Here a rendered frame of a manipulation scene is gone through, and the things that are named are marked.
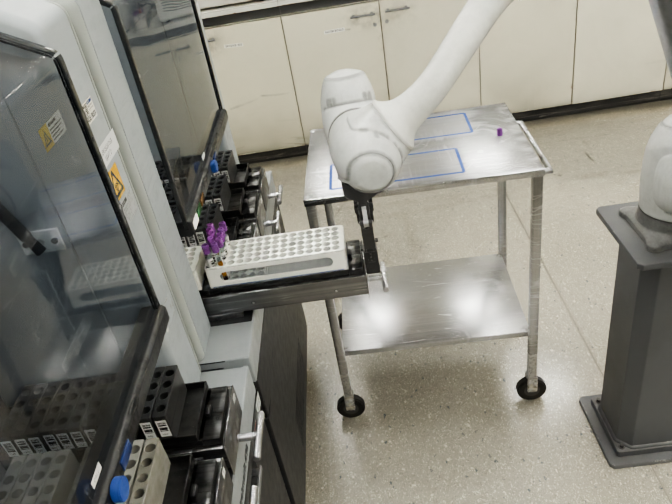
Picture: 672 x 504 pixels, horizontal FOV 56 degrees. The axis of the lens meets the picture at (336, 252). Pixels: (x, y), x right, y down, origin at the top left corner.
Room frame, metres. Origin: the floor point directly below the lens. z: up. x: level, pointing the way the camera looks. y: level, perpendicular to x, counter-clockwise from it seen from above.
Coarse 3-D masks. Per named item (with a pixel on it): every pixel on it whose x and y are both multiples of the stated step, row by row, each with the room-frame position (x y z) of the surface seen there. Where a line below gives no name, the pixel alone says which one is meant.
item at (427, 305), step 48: (432, 144) 1.59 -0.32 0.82; (480, 144) 1.54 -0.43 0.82; (528, 144) 1.49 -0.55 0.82; (336, 192) 1.42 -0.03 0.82; (384, 192) 1.38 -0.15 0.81; (432, 288) 1.65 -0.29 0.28; (480, 288) 1.60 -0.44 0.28; (336, 336) 1.41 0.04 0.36; (384, 336) 1.46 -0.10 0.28; (432, 336) 1.42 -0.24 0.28; (480, 336) 1.38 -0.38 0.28; (528, 336) 1.36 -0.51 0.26; (528, 384) 1.34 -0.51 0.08
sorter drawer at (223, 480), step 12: (204, 468) 0.64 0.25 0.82; (216, 468) 0.64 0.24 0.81; (192, 480) 0.63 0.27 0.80; (204, 480) 0.61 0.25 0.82; (216, 480) 0.62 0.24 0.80; (228, 480) 0.65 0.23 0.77; (192, 492) 0.59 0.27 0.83; (204, 492) 0.59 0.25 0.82; (216, 492) 0.60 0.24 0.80; (228, 492) 0.63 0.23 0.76; (252, 492) 0.63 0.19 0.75
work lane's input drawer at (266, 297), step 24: (360, 264) 1.09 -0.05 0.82; (384, 264) 1.16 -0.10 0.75; (216, 288) 1.10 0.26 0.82; (240, 288) 1.09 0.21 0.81; (264, 288) 1.08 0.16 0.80; (288, 288) 1.07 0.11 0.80; (312, 288) 1.07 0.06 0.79; (336, 288) 1.07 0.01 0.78; (360, 288) 1.06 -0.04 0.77; (384, 288) 1.08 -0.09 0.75; (216, 312) 1.08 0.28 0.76
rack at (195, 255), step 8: (184, 248) 1.20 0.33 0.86; (192, 248) 1.20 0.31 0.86; (200, 248) 1.19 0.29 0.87; (192, 256) 1.16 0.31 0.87; (200, 256) 1.17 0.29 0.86; (192, 264) 1.13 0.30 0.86; (200, 264) 1.15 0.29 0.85; (192, 272) 1.10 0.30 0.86; (200, 272) 1.13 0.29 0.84; (200, 280) 1.12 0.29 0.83; (200, 288) 1.11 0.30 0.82
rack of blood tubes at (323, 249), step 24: (240, 240) 1.19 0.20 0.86; (264, 240) 1.18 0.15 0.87; (288, 240) 1.16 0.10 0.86; (312, 240) 1.14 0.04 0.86; (336, 240) 1.12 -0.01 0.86; (216, 264) 1.12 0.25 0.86; (240, 264) 1.10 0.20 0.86; (264, 264) 1.09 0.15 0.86; (288, 264) 1.15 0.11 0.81; (312, 264) 1.13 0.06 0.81; (336, 264) 1.08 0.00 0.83
